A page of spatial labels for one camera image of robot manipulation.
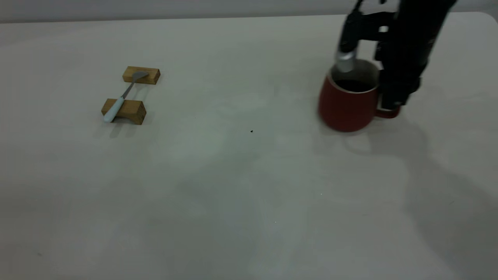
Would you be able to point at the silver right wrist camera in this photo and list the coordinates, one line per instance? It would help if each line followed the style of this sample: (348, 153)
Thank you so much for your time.
(345, 62)

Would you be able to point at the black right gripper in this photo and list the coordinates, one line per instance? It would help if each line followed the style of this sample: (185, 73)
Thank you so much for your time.
(404, 62)

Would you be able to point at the red ceramic mug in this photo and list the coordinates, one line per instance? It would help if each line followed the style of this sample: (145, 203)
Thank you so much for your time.
(346, 112)

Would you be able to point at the wooden block with arched notch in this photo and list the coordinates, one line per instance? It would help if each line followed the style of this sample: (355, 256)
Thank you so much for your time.
(134, 111)

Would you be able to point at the flat wooden block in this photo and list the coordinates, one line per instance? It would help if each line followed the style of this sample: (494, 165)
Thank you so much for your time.
(152, 77)

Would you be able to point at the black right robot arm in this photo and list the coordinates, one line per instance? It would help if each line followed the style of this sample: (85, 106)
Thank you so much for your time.
(424, 19)

